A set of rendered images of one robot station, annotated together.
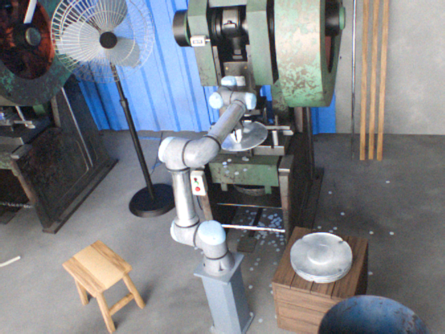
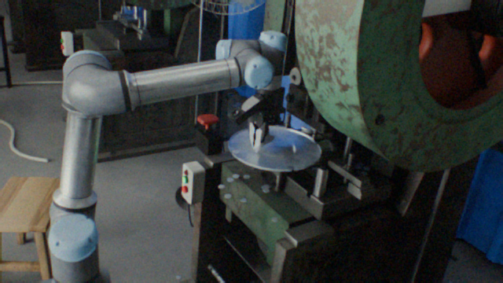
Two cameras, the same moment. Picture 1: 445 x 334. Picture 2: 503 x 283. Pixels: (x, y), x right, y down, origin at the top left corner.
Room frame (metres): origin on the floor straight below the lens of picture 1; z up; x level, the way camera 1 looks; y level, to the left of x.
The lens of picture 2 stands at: (0.94, -0.77, 1.46)
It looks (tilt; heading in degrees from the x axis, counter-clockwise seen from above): 26 degrees down; 32
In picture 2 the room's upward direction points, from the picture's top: 6 degrees clockwise
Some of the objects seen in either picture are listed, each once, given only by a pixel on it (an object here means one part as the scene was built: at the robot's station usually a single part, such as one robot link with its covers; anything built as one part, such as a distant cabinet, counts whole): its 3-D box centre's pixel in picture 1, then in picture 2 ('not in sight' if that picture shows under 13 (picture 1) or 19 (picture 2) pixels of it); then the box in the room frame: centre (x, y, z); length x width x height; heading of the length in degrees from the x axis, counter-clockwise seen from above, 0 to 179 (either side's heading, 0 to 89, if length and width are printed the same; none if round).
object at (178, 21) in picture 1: (192, 30); not in sight; (2.42, 0.03, 1.31); 0.22 x 0.12 x 0.22; 157
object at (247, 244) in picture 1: (256, 220); not in sight; (2.18, -0.14, 0.14); 0.59 x 0.10 x 0.05; 157
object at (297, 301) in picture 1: (322, 283); not in sight; (1.57, -0.38, 0.18); 0.40 x 0.38 x 0.35; 150
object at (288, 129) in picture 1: (278, 124); (350, 170); (2.24, -0.35, 0.76); 0.17 x 0.06 x 0.10; 67
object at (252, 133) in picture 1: (241, 135); (274, 147); (2.14, -0.13, 0.79); 0.29 x 0.29 x 0.01
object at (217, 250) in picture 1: (211, 238); (75, 246); (1.57, 0.11, 0.62); 0.13 x 0.12 x 0.14; 54
